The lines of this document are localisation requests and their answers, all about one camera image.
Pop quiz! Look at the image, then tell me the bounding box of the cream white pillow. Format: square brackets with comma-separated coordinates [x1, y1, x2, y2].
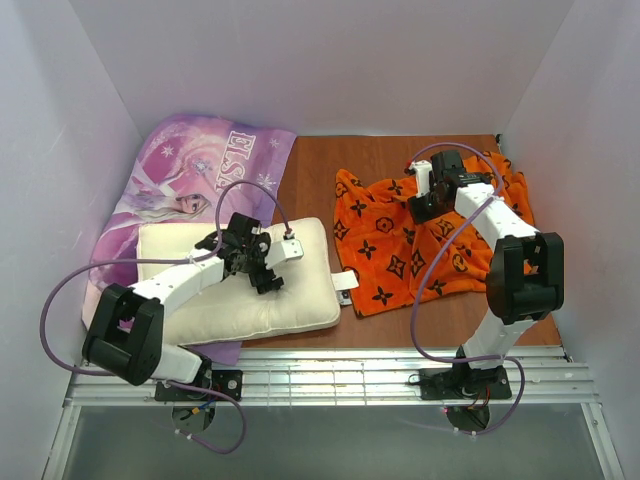
[137, 217, 340, 345]

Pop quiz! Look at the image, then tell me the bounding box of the orange black patterned pillowcase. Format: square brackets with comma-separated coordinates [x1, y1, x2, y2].
[334, 151, 538, 319]

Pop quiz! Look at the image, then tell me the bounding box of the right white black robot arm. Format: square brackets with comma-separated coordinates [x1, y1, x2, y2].
[407, 142, 564, 383]

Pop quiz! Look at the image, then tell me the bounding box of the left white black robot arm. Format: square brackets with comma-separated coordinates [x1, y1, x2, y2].
[82, 213, 304, 386]

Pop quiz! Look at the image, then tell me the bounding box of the white pillow label tag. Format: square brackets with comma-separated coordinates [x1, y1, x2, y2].
[331, 270, 359, 306]

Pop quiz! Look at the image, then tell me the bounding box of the purple Elsa printed cloth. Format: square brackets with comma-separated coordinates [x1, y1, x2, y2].
[82, 112, 298, 366]

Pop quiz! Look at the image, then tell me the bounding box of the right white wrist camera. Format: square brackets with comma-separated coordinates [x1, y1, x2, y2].
[408, 160, 433, 198]

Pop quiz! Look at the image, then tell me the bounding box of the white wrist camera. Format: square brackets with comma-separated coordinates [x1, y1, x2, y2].
[408, 160, 433, 198]
[264, 231, 304, 270]

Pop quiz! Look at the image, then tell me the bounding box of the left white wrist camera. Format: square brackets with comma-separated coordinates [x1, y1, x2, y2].
[264, 231, 304, 270]

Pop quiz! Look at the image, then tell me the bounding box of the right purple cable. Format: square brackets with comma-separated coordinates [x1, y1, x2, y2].
[404, 142, 526, 438]

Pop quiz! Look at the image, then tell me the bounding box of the purple cable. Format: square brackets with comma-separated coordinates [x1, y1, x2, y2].
[404, 142, 526, 438]
[39, 180, 296, 455]

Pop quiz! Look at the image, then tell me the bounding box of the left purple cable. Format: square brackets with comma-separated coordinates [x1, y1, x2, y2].
[39, 180, 296, 455]

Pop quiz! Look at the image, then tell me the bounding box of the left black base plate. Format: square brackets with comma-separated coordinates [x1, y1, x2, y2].
[154, 370, 243, 403]

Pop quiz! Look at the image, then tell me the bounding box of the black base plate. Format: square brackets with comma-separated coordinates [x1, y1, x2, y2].
[154, 370, 243, 403]
[407, 364, 512, 400]

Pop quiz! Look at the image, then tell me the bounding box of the aluminium rail frame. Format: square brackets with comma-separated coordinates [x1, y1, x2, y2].
[44, 346, 623, 479]

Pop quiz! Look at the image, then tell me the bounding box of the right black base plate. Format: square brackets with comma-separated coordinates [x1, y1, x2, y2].
[407, 364, 512, 400]

